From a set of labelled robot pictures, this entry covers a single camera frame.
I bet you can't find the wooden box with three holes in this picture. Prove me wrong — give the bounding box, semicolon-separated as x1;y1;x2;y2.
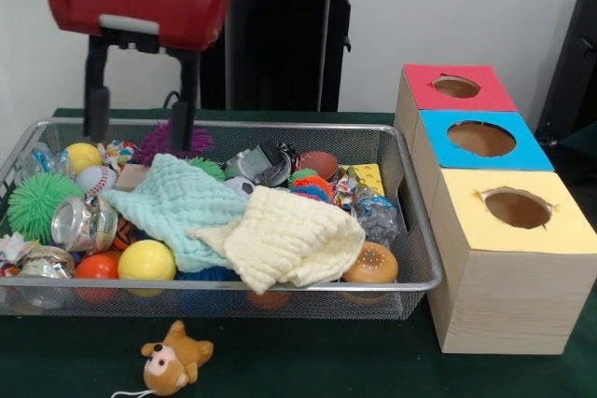
394;63;597;355

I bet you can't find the brown plush bear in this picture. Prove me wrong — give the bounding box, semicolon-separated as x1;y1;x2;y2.
110;320;215;398

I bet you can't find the silver mesh bin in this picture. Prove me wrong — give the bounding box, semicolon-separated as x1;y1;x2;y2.
0;117;444;321

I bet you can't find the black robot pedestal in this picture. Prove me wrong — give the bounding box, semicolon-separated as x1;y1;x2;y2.
200;0;375;113

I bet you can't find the dark green table cloth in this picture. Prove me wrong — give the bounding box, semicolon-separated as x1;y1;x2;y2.
548;132;597;175
0;107;597;398

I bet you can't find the orange ball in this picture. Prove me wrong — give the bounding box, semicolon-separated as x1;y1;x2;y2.
74;254;120;281

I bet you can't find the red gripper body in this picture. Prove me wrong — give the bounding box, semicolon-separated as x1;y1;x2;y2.
45;0;232;55

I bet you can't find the purple spiky ball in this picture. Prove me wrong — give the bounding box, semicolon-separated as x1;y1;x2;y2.
138;118;215;160

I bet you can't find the black upright panel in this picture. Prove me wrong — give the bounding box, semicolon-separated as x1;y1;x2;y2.
535;0;597;143

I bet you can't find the mint green cloth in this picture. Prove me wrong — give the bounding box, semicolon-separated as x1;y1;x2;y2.
99;153;248;273

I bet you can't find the large green spiky ball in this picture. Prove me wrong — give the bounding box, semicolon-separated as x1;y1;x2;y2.
7;172;86;245

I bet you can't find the white baseball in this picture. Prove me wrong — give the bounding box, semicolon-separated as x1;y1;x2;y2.
75;165;118;197

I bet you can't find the toy burger bun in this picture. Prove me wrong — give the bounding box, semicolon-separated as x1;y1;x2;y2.
342;241;400;283

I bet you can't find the small yellow ball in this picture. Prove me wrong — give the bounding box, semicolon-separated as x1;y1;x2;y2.
60;142;103;174

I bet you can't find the yellow toy cheese wedge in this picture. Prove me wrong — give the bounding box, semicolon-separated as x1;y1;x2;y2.
347;163;386;199

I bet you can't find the cream cloth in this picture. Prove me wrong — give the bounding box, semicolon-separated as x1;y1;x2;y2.
186;185;367;295

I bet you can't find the clear plastic jar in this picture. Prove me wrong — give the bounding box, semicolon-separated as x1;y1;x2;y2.
50;196;118;253

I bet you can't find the large yellow ball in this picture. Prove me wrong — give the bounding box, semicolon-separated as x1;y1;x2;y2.
118;240;177;281

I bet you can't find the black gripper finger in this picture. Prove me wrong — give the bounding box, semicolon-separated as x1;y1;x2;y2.
168;47;201;153
82;36;112;138

